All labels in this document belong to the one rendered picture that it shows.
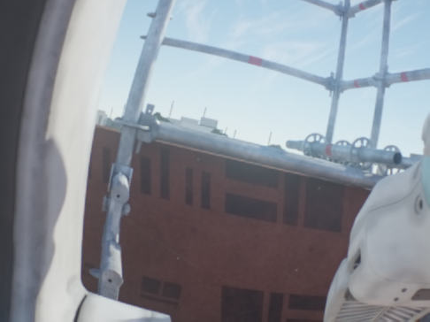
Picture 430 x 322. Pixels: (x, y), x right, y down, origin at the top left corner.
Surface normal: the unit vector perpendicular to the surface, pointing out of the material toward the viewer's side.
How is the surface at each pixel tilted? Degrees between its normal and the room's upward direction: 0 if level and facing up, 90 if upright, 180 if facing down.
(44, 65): 110
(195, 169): 90
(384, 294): 140
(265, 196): 90
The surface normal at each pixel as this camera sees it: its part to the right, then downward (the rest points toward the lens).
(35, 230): 0.07, 0.19
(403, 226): -0.54, -0.41
